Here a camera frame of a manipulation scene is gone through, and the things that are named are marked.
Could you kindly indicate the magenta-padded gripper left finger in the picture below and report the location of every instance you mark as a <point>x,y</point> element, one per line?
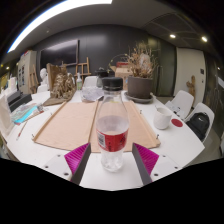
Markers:
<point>75,158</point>

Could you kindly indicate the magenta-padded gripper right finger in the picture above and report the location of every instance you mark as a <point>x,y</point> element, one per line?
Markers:
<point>146,159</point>

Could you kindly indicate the clear red-labelled drink bottle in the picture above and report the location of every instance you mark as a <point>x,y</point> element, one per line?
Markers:
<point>112,133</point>

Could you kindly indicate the light wooden board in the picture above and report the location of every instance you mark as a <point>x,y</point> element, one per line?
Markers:
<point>66,126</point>

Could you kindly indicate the white cup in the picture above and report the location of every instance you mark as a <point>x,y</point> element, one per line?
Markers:
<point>162,120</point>

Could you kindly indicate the flat round red coaster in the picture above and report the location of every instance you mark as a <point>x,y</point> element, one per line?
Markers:
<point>177,122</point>

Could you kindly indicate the metal spoon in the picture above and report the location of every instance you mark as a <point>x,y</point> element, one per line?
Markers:
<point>156,108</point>

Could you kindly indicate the grey plant saucer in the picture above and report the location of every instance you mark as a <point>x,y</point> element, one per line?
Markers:
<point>140,100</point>

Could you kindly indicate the red pencil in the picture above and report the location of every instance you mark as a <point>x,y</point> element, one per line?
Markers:
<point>22,130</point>

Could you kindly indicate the black backpack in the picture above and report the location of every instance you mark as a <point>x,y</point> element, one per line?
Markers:
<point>198,125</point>

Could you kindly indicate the printed paper sheets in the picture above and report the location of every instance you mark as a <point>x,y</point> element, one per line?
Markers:
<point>90,94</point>

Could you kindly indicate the blue plastic pack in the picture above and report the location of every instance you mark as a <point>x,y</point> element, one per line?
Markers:
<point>25,113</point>

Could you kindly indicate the white shell chair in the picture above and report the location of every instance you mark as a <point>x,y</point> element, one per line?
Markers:
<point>183,100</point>
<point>205,108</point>

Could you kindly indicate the dried plant in grey pot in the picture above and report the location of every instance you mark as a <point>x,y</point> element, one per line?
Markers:
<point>140,87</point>

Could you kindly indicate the brown carved wood sculpture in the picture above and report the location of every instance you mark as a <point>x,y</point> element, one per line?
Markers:
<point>61,86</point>

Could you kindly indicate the black case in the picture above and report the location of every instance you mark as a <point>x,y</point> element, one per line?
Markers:
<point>20,100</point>

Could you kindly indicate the wooden figure sculpture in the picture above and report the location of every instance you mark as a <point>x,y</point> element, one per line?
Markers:
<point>191,86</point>

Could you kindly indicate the brown cardboard box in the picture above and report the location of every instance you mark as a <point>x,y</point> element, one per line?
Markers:
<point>121,75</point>

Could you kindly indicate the small white bust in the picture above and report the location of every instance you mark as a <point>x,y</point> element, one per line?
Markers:
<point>43,75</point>

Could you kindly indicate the wooden easel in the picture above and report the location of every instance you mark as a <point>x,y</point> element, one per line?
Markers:
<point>82,64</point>

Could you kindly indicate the dark double door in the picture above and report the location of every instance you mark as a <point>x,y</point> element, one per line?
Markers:
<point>166,66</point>

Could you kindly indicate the white shelf unit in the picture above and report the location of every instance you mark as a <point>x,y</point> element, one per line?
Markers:
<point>26,71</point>

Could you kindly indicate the round recessed ceiling light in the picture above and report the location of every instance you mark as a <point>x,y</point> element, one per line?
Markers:
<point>204,39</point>
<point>172,36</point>

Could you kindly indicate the long ceiling light panel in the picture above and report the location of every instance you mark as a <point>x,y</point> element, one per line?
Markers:
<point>60,10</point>

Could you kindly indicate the black wall screen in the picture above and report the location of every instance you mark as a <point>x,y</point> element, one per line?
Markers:
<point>60,53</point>

